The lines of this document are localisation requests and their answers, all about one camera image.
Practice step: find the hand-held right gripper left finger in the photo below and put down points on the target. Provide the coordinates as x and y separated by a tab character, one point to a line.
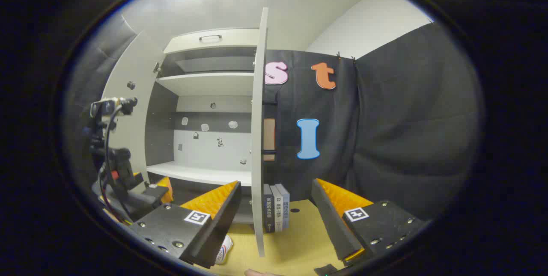
222	224

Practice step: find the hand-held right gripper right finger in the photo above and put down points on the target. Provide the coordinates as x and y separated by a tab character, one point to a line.
329	224

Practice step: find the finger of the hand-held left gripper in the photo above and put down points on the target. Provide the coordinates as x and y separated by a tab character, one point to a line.
168	190

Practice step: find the white shoe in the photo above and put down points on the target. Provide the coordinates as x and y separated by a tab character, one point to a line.
224	248

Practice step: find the white cabinet door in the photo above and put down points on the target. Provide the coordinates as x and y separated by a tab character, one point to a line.
259	139
137	66

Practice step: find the white shoe cabinet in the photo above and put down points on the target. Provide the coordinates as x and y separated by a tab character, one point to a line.
205	83

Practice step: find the dark grey book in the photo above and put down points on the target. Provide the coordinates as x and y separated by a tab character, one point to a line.
268	207

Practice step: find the black backdrop cloth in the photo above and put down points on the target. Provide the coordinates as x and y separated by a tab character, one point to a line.
406	130

